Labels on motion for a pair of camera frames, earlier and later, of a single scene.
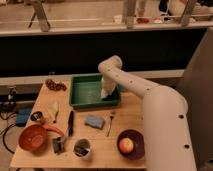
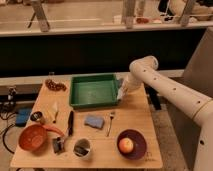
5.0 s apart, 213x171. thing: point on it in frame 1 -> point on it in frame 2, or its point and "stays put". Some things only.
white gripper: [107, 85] -> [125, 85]
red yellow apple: [126, 145] stays put
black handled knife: [71, 123] stays put
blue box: [22, 116] stays put
